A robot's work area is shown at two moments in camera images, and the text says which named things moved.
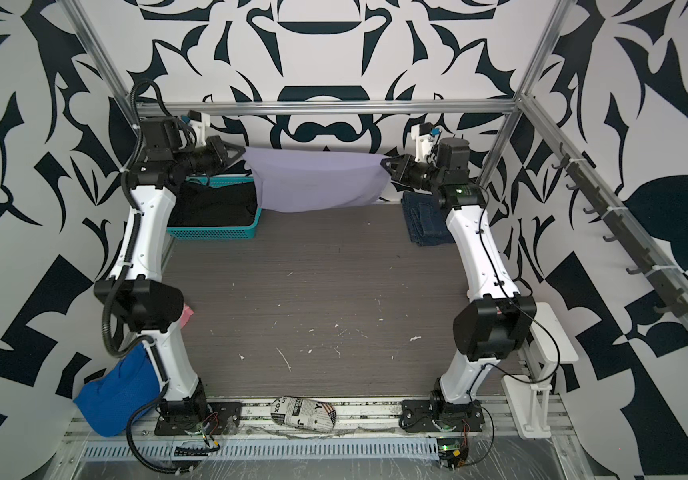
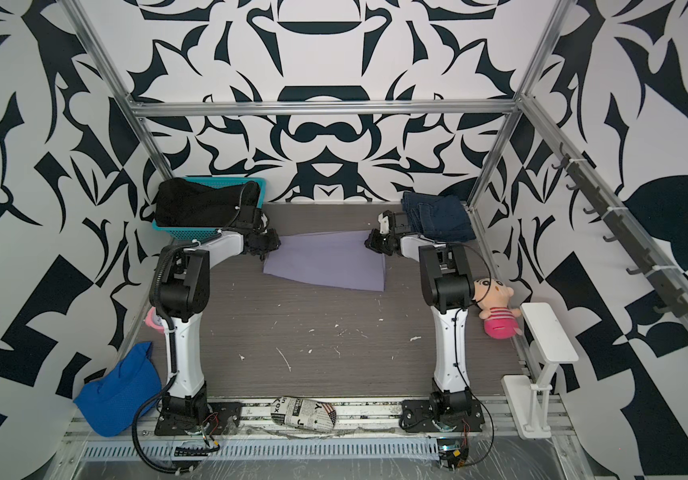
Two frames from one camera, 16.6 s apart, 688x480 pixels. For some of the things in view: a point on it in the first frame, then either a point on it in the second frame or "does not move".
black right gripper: [408, 172] -> [375, 244]
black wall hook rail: [669, 295] does not move
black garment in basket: [198, 205] does not move
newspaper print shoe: [304, 413] does not move
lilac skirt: [297, 180] -> [333, 258]
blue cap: [109, 399] does not move
